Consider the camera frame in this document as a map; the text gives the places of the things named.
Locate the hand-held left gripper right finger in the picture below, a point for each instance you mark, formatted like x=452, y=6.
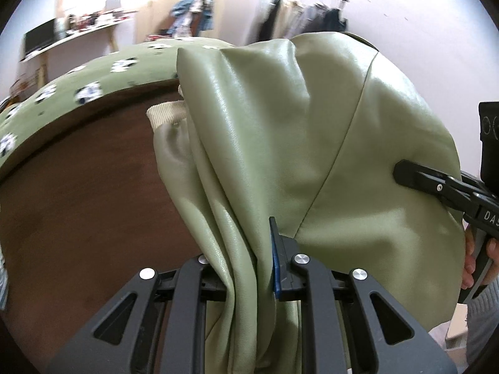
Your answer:
x=277, y=265

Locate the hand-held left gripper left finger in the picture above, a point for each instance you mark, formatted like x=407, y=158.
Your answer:
x=187, y=300

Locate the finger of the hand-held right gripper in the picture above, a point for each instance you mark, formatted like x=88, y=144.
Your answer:
x=425, y=181

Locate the light green leather jacket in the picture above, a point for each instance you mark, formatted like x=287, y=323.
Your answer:
x=296, y=156

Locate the person's right forearm grey sleeve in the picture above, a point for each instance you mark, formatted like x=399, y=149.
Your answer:
x=483, y=323

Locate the row of hanging clothes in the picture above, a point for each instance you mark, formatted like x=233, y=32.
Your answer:
x=302, y=19

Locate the person's right hand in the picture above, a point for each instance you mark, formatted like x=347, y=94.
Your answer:
x=469, y=265

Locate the brown fleece blanket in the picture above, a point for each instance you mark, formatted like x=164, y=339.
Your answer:
x=93, y=187

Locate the cardboard box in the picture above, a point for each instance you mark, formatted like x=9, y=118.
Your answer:
x=456, y=329

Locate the green panda print blanket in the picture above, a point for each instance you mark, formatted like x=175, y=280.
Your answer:
x=105, y=70

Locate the white desk with wooden legs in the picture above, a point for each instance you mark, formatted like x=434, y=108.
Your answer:
x=74, y=37

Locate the black monitor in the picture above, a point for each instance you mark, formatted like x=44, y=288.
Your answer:
x=39, y=37

